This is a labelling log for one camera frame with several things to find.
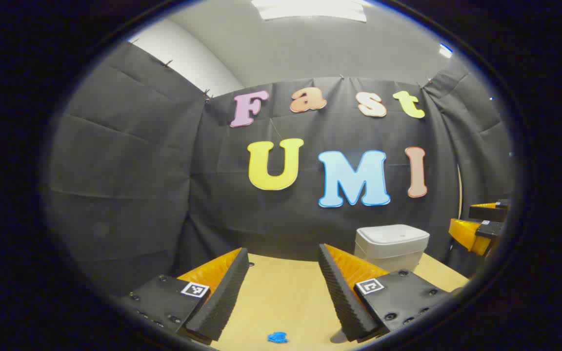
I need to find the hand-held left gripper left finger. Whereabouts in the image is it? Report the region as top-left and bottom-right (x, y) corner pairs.
(118, 247), (251, 344)

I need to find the black backdrop cloth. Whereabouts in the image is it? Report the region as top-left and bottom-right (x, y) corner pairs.
(47, 41), (516, 298)

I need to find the ceiling light panel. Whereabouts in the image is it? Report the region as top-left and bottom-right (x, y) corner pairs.
(252, 0), (368, 22)

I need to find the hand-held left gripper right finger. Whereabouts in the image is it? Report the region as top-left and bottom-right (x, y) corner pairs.
(318, 244), (453, 343)

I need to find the white desktop garbage bin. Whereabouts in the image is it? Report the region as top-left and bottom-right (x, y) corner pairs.
(354, 224), (430, 273)

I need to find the wooden desktop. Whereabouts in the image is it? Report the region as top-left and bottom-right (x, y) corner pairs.
(210, 253), (469, 351)

